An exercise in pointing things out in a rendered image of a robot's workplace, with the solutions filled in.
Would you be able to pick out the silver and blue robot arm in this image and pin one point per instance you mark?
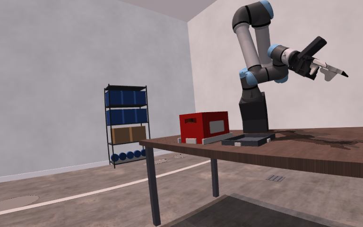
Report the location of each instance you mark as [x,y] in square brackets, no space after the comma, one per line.
[271,62]

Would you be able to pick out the red crate with dividers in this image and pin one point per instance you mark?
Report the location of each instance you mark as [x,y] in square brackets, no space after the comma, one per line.
[207,124]

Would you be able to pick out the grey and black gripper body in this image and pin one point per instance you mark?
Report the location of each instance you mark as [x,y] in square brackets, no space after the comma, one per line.
[301,66]

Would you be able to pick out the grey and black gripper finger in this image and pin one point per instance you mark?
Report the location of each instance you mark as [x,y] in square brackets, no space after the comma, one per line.
[314,63]
[331,72]

